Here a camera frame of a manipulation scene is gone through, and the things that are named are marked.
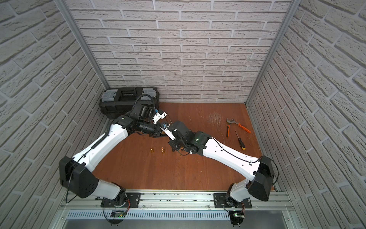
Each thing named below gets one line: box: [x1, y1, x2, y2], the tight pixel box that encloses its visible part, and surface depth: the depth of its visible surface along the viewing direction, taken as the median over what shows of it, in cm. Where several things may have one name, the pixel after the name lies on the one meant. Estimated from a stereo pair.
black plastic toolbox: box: [98, 86, 160, 120], surface depth 102 cm
